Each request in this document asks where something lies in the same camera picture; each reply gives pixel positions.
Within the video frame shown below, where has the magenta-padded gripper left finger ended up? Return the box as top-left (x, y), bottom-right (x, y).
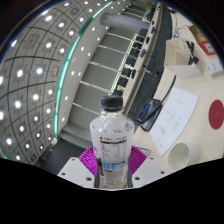
top-left (57, 145), bottom-right (99, 188)

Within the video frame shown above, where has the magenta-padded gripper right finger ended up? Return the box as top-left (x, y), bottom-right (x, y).
top-left (126, 145), bottom-right (166, 189)

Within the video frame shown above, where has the clear black-capped drink bottle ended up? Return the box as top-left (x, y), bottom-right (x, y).
top-left (89, 95), bottom-right (135, 186)

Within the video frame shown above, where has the black desk phone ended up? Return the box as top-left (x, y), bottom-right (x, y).
top-left (133, 98), bottom-right (163, 132)

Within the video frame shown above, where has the white printed paper sheet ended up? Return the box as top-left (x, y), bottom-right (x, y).
top-left (149, 87), bottom-right (200, 158)

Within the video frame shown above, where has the flat round red coaster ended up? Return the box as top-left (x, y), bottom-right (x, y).
top-left (208, 99), bottom-right (224, 130)

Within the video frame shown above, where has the long curved conference desk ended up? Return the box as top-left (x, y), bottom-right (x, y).
top-left (124, 3), bottom-right (168, 116)

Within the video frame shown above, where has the row of black office chairs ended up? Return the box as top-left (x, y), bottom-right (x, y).
top-left (114, 28), bottom-right (149, 96)

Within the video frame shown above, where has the group of ceiling lights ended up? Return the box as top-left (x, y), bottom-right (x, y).
top-left (0, 0), bottom-right (114, 163)

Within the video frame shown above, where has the beige divided open box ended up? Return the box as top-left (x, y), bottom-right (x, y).
top-left (165, 38), bottom-right (204, 80)

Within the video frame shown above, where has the black tool in beige box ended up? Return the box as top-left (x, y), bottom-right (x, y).
top-left (185, 40), bottom-right (200, 66)

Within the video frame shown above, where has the white remote control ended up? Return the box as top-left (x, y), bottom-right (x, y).
top-left (206, 59), bottom-right (224, 76)

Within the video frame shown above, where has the white mug with yellow handle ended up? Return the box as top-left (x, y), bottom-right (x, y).
top-left (167, 141), bottom-right (201, 171)

